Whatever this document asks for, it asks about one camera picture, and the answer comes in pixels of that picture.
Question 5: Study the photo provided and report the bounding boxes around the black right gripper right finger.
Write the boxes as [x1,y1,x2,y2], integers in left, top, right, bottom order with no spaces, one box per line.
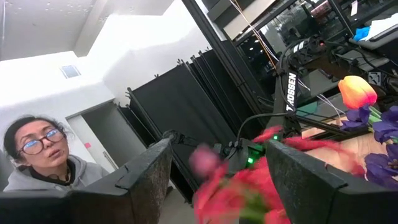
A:
[266,139,398,224]

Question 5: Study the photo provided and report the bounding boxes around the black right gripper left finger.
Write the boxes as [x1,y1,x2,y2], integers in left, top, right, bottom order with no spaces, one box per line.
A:
[0,138,174,224]

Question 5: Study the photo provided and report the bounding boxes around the purple artificial flower bunch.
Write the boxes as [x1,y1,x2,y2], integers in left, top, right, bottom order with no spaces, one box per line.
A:
[340,104,398,190]

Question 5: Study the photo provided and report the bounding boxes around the red artificial flower bunch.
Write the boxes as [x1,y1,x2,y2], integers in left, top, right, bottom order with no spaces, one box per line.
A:
[188,124,366,224]

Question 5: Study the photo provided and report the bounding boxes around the green flower stem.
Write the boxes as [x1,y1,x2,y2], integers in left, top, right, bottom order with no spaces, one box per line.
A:
[338,75,383,125]

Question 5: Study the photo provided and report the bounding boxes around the person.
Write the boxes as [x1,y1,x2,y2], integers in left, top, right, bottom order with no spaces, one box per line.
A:
[2,114,110,193]

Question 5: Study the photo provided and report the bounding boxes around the grey door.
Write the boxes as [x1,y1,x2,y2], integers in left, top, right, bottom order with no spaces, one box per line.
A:
[67,101,147,174]

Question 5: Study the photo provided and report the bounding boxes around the person's eyeglasses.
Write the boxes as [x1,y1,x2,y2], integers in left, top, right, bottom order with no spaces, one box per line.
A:
[17,128,67,156]

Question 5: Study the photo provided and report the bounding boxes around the black folding partition panels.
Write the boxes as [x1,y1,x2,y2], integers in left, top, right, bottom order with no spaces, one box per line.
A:
[124,49,267,205]

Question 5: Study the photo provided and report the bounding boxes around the grey desk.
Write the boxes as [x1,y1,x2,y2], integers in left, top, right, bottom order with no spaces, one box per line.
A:
[335,18,398,74]

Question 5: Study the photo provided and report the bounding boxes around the yellow cable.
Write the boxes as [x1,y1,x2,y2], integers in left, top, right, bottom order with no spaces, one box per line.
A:
[228,0,277,69]

